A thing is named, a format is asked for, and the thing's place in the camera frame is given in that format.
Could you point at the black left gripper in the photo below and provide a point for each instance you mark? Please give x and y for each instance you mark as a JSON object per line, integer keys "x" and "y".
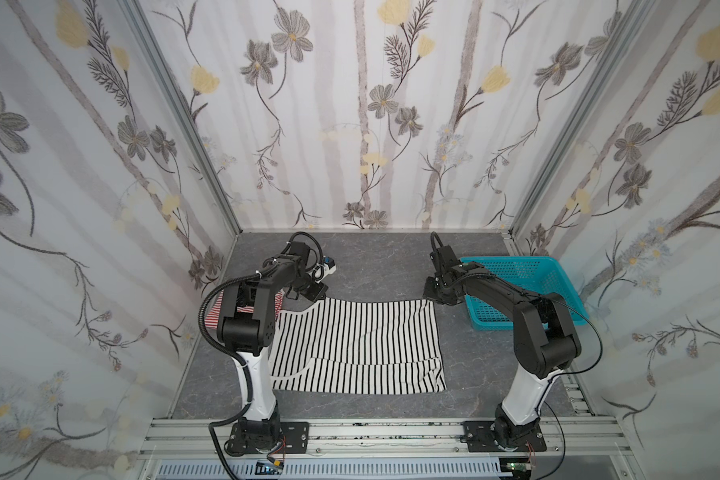
{"x": 311, "y": 288}

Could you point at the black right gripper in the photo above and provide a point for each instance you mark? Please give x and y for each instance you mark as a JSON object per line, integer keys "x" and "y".
{"x": 436, "y": 288}

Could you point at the black white striped tank top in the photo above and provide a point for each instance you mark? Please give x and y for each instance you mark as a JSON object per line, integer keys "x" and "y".
{"x": 365, "y": 348}

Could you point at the red white striped tank top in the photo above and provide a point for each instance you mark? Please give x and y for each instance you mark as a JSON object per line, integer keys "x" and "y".
{"x": 212, "y": 317}

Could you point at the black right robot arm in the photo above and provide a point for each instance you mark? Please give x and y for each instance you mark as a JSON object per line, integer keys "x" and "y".
{"x": 564, "y": 344}

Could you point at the teal plastic basket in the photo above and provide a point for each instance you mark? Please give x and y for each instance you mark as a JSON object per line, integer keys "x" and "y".
{"x": 543, "y": 275}

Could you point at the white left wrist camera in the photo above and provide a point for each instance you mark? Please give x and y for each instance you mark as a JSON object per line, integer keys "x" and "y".
{"x": 327, "y": 265}

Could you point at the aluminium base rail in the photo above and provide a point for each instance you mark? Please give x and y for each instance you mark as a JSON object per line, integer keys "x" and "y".
{"x": 593, "y": 436}

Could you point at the white slotted cable duct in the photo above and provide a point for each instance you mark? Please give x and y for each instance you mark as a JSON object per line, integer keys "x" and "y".
{"x": 372, "y": 468}

